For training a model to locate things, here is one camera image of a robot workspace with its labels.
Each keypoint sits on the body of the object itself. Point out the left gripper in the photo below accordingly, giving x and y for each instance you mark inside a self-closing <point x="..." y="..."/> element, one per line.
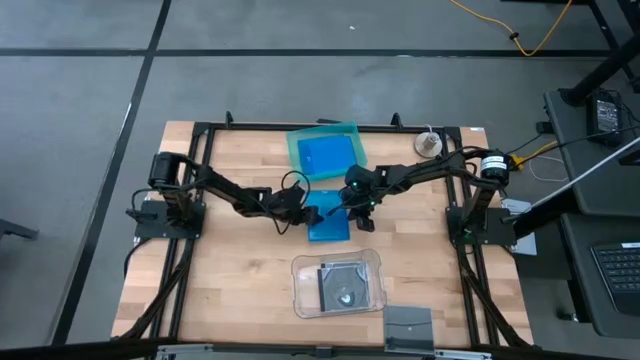
<point x="290" y="202"/>

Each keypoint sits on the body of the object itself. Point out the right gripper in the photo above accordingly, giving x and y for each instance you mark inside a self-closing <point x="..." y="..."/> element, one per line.
<point x="366" y="205"/>

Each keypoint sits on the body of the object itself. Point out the blue jewel case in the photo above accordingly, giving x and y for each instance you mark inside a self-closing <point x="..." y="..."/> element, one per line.
<point x="327" y="155"/>
<point x="327" y="227"/>

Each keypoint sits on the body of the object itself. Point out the black jewel case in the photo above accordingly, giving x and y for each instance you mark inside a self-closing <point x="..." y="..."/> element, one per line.
<point x="345" y="285"/>

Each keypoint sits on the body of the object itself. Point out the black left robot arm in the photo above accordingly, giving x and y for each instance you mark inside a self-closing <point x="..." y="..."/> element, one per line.
<point x="220" y="187"/>

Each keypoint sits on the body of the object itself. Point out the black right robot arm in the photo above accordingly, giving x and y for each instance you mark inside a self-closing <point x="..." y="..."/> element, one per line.
<point x="430" y="172"/>

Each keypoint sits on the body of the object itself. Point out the dark grey jewel case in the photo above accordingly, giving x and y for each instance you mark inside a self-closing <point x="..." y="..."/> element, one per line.
<point x="407" y="327"/>

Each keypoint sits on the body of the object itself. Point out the teal plastic bin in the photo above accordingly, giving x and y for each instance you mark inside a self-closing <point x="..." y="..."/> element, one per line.
<point x="293" y="150"/>

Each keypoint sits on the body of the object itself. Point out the clear plastic bin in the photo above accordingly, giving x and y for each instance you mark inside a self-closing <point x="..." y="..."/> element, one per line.
<point x="305" y="300"/>

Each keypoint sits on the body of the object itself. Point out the small round white device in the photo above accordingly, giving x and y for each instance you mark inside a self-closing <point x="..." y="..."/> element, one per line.
<point x="428" y="145"/>

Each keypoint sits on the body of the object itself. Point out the white paper sheet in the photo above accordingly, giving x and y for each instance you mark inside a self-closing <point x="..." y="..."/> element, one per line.
<point x="515" y="205"/>

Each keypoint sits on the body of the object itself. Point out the grey desk with adapter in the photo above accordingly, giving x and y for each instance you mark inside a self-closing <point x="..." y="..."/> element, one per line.
<point x="565" y="140"/>

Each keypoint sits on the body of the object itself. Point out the grey desk with keyboard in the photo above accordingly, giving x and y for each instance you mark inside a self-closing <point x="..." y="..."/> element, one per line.
<point x="580" y="280"/>

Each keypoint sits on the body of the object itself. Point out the white diagonal bar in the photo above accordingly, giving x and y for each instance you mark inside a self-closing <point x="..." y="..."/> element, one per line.
<point x="590" y="172"/>

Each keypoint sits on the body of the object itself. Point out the black keyboard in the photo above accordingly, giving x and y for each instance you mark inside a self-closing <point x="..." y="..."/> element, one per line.
<point x="620" y="275"/>

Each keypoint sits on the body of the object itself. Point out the black power adapter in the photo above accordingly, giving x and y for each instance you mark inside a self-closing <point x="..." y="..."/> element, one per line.
<point x="606" y="117"/>

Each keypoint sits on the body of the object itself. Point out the black desk leg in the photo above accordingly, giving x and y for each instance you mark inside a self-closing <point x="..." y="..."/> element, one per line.
<point x="600" y="72"/>

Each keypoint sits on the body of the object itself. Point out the dark chair leg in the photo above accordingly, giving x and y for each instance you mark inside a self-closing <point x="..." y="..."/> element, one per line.
<point x="15" y="229"/>

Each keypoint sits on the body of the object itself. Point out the black metal rig frame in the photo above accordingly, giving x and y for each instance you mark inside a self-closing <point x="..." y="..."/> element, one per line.
<point x="250" y="127"/>

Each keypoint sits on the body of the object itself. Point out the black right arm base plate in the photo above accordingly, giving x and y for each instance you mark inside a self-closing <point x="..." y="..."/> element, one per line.
<point x="500" y="230"/>

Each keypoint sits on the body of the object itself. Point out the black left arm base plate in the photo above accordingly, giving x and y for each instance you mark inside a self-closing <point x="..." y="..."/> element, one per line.
<point x="150" y="227"/>

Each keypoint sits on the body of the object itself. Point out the silver aluminium rail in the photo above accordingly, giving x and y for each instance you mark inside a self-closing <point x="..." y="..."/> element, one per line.
<point x="200" y="348"/>

